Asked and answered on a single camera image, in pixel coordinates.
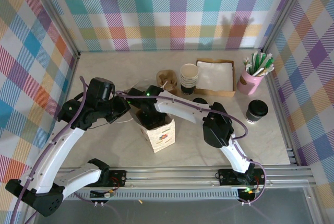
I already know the white paper gift bag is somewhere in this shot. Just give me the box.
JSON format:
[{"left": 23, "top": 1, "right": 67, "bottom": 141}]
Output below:
[{"left": 115, "top": 80, "right": 176, "bottom": 154}]

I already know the black cup lid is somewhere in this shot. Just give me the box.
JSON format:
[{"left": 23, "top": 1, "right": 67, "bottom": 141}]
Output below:
[{"left": 247, "top": 99, "right": 269, "bottom": 117}]

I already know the brown pulp cup carrier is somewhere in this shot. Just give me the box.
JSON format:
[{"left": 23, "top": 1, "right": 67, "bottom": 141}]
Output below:
[{"left": 156, "top": 69, "right": 181, "bottom": 97}]

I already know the paper cup stack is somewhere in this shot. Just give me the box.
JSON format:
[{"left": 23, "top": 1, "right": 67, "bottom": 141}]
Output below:
[{"left": 180, "top": 63, "right": 199, "bottom": 96}]

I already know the brown cardboard napkin box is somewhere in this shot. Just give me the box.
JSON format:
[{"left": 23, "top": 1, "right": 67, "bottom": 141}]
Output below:
[{"left": 195, "top": 57, "right": 237, "bottom": 97}]

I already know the small controller board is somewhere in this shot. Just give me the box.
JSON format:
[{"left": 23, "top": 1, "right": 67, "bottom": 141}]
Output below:
[
  {"left": 237, "top": 186, "right": 258, "bottom": 201},
  {"left": 89, "top": 188, "right": 117, "bottom": 199}
]

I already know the pink tin cup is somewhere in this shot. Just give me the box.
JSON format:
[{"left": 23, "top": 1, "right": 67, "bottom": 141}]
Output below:
[{"left": 236, "top": 66, "right": 265, "bottom": 96}]

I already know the green wrapped straw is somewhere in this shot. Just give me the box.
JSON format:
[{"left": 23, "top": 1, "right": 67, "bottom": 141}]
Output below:
[
  {"left": 263, "top": 54, "right": 273, "bottom": 70},
  {"left": 254, "top": 53, "right": 263, "bottom": 75}
]

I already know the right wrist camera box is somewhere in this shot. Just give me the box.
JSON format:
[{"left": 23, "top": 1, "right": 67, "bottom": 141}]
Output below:
[{"left": 127, "top": 87, "right": 147, "bottom": 102}]

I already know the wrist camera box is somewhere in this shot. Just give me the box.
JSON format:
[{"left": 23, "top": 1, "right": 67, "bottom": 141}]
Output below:
[
  {"left": 87, "top": 76, "right": 116, "bottom": 102},
  {"left": 127, "top": 87, "right": 147, "bottom": 102}
]

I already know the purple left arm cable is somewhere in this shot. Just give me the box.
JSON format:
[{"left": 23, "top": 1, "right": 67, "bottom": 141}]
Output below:
[{"left": 10, "top": 76, "right": 91, "bottom": 224}]

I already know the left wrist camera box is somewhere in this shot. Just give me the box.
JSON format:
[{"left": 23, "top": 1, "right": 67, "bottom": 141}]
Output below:
[{"left": 87, "top": 76, "right": 116, "bottom": 102}]

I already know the aluminium frame floor rail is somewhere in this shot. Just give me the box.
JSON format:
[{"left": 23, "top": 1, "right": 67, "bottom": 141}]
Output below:
[
  {"left": 22, "top": 51, "right": 81, "bottom": 224},
  {"left": 262, "top": 50, "right": 300, "bottom": 167}
]

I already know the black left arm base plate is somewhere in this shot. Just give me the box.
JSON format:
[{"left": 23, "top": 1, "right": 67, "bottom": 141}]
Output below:
[{"left": 108, "top": 169, "right": 128, "bottom": 188}]

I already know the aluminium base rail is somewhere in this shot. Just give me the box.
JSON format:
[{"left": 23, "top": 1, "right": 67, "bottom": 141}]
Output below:
[{"left": 27, "top": 166, "right": 315, "bottom": 191}]

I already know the grey slotted cable duct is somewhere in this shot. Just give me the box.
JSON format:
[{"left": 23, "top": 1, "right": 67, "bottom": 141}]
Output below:
[{"left": 41, "top": 191, "right": 242, "bottom": 202}]

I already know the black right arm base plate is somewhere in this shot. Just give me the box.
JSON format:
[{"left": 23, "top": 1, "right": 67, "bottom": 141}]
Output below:
[{"left": 217, "top": 168, "right": 267, "bottom": 186}]

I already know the aluminium frame post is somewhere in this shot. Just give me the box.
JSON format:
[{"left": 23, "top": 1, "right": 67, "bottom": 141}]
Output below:
[
  {"left": 259, "top": 0, "right": 315, "bottom": 54},
  {"left": 26, "top": 0, "right": 81, "bottom": 60}
]

